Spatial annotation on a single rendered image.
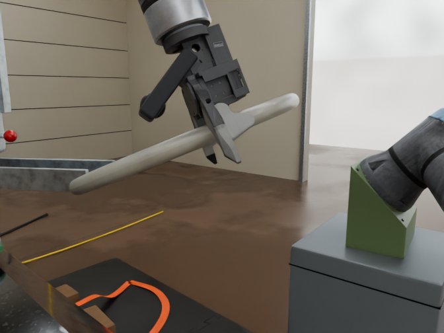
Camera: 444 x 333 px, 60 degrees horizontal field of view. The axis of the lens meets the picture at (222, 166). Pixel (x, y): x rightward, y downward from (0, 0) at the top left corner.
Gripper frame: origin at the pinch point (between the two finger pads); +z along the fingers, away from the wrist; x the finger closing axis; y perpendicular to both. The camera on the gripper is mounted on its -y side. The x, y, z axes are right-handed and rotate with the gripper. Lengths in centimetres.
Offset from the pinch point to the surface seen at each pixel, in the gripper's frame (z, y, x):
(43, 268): 41, -99, 250
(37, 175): -10.8, -31.4, 34.2
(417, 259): 47, 48, 33
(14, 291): 12, -49, 43
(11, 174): -13, -37, 37
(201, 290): 87, -2, 194
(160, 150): -5.6, -7.6, -0.1
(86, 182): -5.5, -19.9, 8.7
